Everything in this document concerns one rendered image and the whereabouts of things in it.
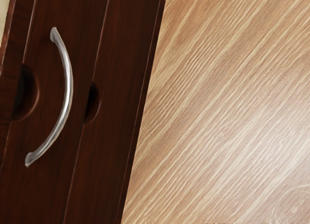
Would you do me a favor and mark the dark brown wooden drawer cabinet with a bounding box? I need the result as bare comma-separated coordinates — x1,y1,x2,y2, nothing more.
0,0,169,224

